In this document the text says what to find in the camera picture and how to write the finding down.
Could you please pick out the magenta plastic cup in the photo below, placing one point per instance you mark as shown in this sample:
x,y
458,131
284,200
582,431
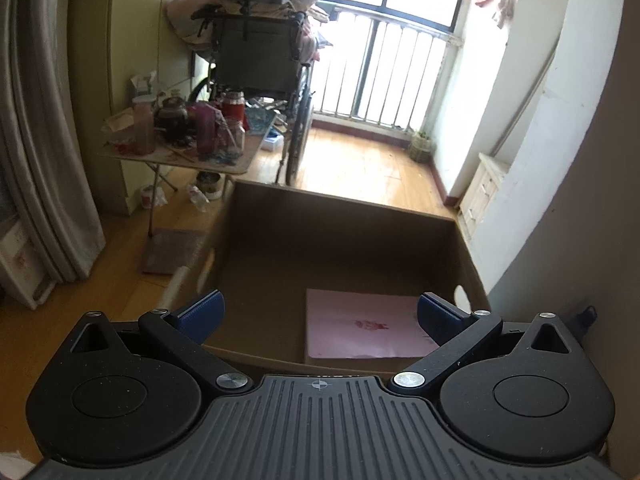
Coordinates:
x,y
205,130

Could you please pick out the white small cabinet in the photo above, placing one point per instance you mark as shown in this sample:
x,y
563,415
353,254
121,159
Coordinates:
x,y
482,190

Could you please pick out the dark bowl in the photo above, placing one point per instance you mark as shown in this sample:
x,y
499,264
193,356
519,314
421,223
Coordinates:
x,y
209,185

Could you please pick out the grey curtain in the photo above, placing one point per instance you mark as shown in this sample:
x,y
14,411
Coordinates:
x,y
45,135

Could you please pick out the black wheelchair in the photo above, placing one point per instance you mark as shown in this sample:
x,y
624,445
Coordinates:
x,y
255,60

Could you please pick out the brown cardboard box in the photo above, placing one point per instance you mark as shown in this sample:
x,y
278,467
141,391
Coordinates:
x,y
325,240

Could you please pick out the folding table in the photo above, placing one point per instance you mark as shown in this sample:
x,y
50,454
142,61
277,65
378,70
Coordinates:
x,y
240,162

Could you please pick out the brown floor mat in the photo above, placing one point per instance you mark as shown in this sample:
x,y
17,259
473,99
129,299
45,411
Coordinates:
x,y
172,252

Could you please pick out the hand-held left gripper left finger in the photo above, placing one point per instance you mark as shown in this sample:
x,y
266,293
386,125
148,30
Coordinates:
x,y
200,317

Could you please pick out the dark glass teapot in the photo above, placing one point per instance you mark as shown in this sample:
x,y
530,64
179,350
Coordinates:
x,y
171,117

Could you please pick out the clear glass jar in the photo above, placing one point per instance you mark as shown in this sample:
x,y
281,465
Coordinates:
x,y
232,135

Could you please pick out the white small box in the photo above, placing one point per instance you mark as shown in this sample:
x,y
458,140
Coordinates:
x,y
272,142

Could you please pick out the tissue box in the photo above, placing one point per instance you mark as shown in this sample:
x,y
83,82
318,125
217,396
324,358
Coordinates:
x,y
144,85

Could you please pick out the pink plastic bottle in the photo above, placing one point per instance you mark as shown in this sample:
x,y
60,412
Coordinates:
x,y
144,130

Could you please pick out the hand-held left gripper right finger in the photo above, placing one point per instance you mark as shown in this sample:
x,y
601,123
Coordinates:
x,y
440,317

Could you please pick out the white crumpled plastic bag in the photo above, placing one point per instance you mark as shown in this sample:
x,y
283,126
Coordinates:
x,y
151,196

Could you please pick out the pink paper pad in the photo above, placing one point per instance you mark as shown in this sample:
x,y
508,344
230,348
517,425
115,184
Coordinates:
x,y
350,330

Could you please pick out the beige hanging cloth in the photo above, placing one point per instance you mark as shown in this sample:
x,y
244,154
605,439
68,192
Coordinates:
x,y
506,10

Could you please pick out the wicker basket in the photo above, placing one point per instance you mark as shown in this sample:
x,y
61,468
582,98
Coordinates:
x,y
421,147

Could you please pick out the blue patterned book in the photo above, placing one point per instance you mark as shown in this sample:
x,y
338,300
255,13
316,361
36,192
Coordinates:
x,y
260,122

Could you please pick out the metal window railing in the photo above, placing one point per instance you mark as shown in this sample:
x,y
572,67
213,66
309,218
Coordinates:
x,y
390,75

